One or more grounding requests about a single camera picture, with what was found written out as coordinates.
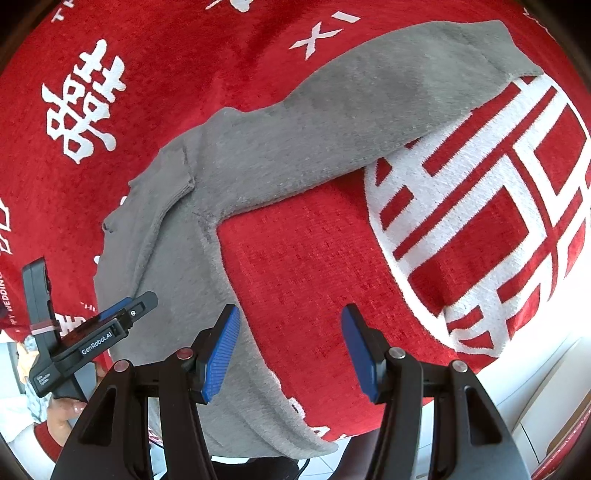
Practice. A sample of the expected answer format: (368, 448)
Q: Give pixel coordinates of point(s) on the person's left hand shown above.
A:
(67, 415)

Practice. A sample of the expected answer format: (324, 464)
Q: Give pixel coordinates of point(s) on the white cabinet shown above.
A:
(554, 392)

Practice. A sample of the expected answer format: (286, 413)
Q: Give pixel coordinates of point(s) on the red printed blanket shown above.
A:
(300, 258)

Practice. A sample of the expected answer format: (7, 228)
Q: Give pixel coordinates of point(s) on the grey towel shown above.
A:
(295, 138)

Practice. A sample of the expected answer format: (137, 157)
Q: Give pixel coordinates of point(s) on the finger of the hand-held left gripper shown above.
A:
(145, 302)
(114, 308)

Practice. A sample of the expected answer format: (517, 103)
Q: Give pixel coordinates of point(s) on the dark cloth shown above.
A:
(258, 468)

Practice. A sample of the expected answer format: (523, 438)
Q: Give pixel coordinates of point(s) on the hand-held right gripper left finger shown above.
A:
(222, 350)

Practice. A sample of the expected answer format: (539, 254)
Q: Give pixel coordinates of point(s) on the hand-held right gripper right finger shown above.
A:
(356, 344)

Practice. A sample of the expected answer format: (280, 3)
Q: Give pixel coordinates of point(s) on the person's left forearm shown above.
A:
(48, 441)

